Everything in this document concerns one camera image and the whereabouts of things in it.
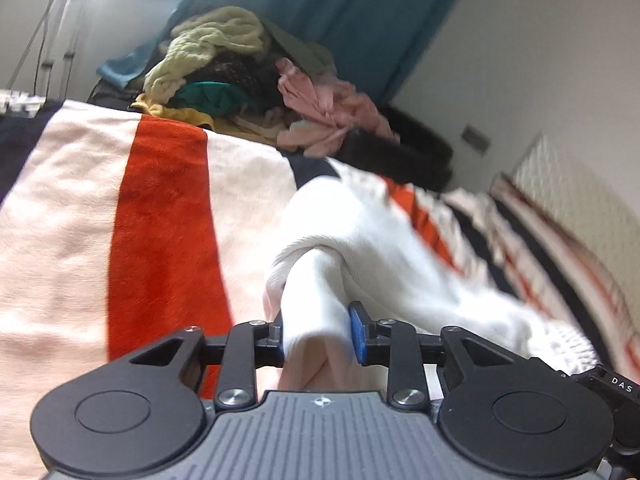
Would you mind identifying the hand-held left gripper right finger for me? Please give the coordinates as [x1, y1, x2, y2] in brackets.
[347, 301, 531, 411]

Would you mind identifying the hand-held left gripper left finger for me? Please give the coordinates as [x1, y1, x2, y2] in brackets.
[129, 319, 287, 408]

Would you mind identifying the white sweatshirt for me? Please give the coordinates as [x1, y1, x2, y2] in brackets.
[262, 157, 601, 393]

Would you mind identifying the black armchair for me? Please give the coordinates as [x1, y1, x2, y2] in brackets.
[337, 105, 454, 194]

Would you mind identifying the white quilted headboard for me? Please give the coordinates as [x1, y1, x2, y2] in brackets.
[510, 132, 640, 292]

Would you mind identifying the pink garment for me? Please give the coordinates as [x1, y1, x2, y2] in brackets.
[275, 57, 401, 158]

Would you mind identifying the striped blanket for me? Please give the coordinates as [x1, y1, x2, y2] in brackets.
[0, 100, 640, 480]

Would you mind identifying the mustard yellow garment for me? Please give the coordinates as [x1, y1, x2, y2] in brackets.
[131, 92, 279, 147]

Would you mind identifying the green garment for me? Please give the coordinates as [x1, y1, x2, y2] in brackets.
[174, 82, 246, 117]

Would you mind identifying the dark patterned garment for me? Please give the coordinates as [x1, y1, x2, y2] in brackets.
[187, 50, 287, 117]

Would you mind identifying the olive garment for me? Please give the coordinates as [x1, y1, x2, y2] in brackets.
[260, 20, 337, 77]

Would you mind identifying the teal cloth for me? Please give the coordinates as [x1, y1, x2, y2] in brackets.
[97, 40, 172, 89]

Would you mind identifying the blue curtain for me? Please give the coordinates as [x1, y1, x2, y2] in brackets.
[180, 0, 481, 107]

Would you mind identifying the garment steamer stand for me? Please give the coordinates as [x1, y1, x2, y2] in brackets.
[5, 0, 108, 106]

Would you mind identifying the grey wall switch panel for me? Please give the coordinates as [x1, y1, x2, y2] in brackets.
[460, 125, 494, 154]

